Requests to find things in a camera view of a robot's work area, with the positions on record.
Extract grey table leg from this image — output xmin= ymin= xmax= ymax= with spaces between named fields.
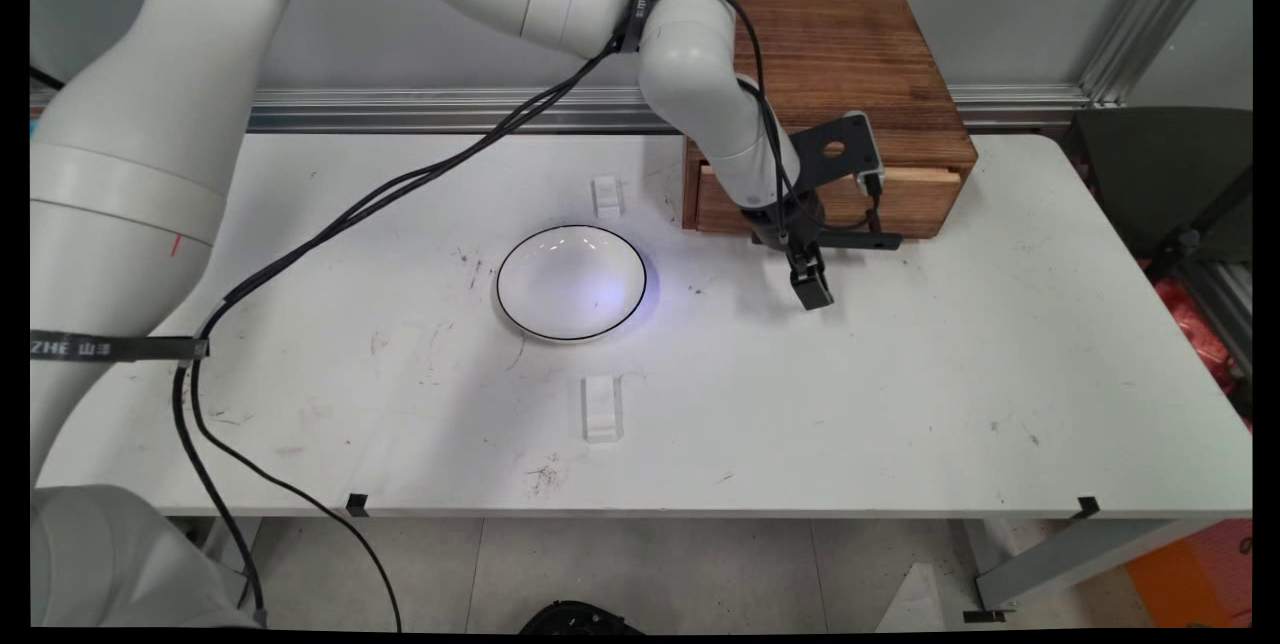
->
xmin=962 ymin=518 xmax=1206 ymax=623

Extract orange box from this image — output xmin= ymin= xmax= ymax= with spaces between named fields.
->
xmin=1125 ymin=519 xmax=1253 ymax=627

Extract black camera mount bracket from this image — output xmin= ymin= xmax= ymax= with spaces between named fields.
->
xmin=794 ymin=115 xmax=879 ymax=188

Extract brown wooden drawer cabinet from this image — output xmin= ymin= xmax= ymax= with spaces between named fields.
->
xmin=682 ymin=0 xmax=979 ymax=231

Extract horizontal aluminium rail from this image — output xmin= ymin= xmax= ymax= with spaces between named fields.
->
xmin=30 ymin=84 xmax=1093 ymax=133

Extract wooden drawer with black handle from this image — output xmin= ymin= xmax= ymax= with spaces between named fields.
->
xmin=695 ymin=162 xmax=963 ymax=252

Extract black round floor object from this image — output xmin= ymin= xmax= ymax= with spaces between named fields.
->
xmin=518 ymin=600 xmax=643 ymax=636

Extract black cable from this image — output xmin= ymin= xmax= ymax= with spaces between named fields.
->
xmin=185 ymin=34 xmax=626 ymax=633
xmin=170 ymin=0 xmax=801 ymax=625

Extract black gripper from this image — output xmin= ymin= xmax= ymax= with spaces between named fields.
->
xmin=742 ymin=186 xmax=836 ymax=312

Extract slanted aluminium profile post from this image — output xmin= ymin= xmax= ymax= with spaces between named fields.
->
xmin=1078 ymin=0 xmax=1238 ymax=107

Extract white bowl with black rim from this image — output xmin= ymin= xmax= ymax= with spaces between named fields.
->
xmin=496 ymin=224 xmax=649 ymax=343

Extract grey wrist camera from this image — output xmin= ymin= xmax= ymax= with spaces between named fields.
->
xmin=843 ymin=110 xmax=888 ymax=198

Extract black printed velcro strap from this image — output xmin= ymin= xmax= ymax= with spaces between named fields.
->
xmin=618 ymin=0 xmax=655 ymax=55
xmin=30 ymin=329 xmax=211 ymax=365

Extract red plastic bag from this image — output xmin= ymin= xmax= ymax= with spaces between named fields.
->
xmin=1152 ymin=274 xmax=1253 ymax=400

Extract clear acrylic block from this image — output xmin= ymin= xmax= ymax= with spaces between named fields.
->
xmin=580 ymin=374 xmax=625 ymax=444
xmin=590 ymin=174 xmax=627 ymax=219

